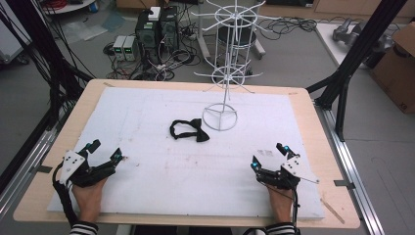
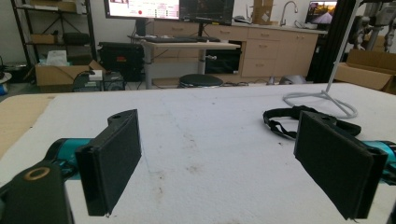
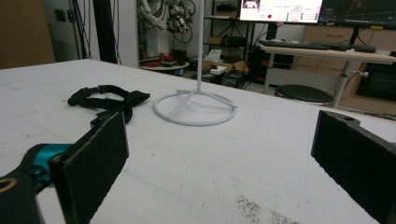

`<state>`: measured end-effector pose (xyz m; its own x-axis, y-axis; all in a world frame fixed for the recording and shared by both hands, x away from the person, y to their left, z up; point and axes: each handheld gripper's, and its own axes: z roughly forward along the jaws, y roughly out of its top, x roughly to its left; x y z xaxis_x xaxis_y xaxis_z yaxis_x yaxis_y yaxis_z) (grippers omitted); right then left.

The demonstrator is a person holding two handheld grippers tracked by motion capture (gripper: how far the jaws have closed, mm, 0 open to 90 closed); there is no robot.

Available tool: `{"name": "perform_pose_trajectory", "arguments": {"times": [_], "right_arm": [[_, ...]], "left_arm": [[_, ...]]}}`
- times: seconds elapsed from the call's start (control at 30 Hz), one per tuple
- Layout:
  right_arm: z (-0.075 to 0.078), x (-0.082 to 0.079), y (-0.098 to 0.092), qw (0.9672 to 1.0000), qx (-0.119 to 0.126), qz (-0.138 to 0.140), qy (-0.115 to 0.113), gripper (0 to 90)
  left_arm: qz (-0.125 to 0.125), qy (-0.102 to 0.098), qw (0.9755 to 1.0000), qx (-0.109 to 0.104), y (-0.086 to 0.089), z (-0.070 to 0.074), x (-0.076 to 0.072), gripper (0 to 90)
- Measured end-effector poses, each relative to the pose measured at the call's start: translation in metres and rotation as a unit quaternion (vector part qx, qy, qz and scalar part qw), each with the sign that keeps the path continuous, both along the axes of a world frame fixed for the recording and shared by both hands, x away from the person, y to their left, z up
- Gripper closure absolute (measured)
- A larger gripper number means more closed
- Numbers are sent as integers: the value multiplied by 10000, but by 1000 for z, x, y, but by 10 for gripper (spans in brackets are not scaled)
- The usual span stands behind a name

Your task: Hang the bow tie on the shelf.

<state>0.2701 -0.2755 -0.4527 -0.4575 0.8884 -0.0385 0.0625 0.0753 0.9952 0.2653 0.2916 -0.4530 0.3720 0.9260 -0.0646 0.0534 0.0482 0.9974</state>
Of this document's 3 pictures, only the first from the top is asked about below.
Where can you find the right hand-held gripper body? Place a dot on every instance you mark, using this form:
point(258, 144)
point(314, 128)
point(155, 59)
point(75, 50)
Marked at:
point(297, 166)

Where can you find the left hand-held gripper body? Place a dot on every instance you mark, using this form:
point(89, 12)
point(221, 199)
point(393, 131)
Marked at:
point(73, 163)

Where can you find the black bow tie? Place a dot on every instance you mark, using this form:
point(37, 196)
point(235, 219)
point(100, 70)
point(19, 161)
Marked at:
point(199, 132)

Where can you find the person's left hand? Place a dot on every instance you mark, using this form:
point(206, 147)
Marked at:
point(88, 199)

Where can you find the person's right hand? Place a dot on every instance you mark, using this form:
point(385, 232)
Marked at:
point(281, 204)

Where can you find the black tape piece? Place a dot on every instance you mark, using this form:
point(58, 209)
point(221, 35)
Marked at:
point(44, 169)
point(344, 184)

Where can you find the wooden stick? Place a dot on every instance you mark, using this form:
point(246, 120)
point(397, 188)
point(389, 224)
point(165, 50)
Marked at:
point(332, 211)

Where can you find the white foam mat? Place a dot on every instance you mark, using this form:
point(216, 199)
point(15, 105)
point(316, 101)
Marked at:
point(182, 182)

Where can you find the grey power supply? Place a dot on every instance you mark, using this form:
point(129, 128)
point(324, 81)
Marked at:
point(130, 48)
point(119, 47)

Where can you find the clear plastic sheet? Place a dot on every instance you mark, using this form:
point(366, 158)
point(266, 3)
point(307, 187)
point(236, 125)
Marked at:
point(84, 31)

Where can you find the black round stool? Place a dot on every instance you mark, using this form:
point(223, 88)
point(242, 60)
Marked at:
point(251, 36)

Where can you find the black computer tower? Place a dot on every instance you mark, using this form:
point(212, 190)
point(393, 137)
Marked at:
point(169, 29)
point(147, 36)

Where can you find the grey device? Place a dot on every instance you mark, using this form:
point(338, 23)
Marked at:
point(355, 32)

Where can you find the cardboard box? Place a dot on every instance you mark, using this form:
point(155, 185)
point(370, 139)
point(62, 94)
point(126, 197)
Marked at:
point(396, 71)

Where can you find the round white table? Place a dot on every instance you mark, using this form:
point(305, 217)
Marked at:
point(71, 6)

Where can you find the white box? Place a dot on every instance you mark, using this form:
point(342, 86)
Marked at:
point(154, 13)

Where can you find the aluminium rail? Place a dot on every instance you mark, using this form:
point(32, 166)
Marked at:
point(352, 169)
point(29, 160)

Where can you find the black metal frame post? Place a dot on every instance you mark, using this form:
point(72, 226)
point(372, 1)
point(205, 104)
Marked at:
point(359, 49)

